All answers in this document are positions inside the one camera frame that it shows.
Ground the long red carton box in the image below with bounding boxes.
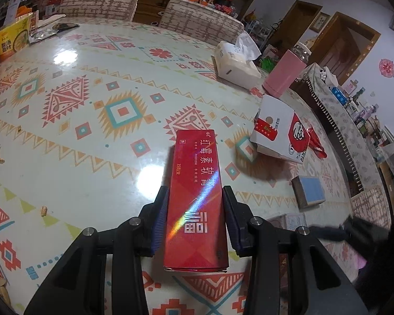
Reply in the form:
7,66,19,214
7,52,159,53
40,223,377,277
164,129,228,272

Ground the grey box under red box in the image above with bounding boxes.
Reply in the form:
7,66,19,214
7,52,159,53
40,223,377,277
267,213,307,231

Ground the small blue grey box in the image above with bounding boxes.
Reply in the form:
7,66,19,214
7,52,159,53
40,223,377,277
291,176,326,209

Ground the sideboard with patterned cloth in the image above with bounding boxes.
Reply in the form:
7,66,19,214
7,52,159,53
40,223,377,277
290,62,394,230

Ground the red crumpled wrapper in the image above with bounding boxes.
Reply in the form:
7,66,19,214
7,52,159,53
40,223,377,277
307,127,327,159

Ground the white red paper bag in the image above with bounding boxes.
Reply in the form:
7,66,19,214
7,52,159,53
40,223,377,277
250,94,310,164

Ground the pink thermos bottle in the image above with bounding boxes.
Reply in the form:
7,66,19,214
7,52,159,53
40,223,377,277
262,42,312,98

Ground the white tissue box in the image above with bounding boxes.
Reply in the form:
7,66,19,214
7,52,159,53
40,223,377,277
214,31,261,90

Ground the yellow snack box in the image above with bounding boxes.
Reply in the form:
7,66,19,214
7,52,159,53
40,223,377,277
0,13,36,61

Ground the left patterned chair back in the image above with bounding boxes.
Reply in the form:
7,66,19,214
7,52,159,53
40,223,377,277
59,0,139,21

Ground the patterned chair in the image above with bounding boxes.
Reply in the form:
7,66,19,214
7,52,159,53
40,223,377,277
159,0,244,46
59,0,139,21

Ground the right patterned chair back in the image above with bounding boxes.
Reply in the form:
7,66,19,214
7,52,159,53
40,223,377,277
159,0,244,46

